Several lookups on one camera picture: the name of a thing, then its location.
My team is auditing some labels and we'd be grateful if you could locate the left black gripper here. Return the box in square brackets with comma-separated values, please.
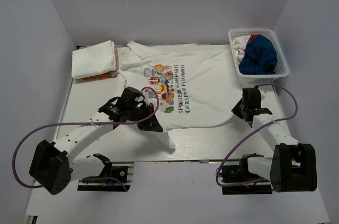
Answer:
[128, 103, 163, 132]

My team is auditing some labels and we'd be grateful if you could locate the blue t-shirt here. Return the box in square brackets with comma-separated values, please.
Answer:
[239, 34, 278, 75]

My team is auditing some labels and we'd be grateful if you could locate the white cartoon-print t-shirt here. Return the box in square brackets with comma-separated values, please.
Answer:
[116, 41, 242, 149]

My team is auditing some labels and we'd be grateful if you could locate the white red-print t-shirt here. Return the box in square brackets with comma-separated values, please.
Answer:
[232, 34, 257, 62]

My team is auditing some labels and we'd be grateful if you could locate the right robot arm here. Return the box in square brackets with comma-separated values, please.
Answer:
[232, 87, 317, 192]

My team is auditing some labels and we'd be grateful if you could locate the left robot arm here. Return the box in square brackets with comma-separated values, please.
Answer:
[29, 87, 163, 195]

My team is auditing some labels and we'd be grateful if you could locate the white plastic basket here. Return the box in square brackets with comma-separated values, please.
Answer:
[228, 28, 289, 84]

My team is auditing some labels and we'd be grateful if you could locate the folded white t-shirt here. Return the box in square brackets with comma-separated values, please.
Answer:
[72, 40, 116, 79]

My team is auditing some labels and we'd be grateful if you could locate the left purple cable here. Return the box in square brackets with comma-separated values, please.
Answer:
[13, 87, 159, 192]

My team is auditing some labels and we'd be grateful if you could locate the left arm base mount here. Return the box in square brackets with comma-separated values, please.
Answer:
[77, 154, 135, 192]

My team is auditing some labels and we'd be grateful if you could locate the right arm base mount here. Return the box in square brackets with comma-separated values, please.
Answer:
[219, 153, 273, 195]

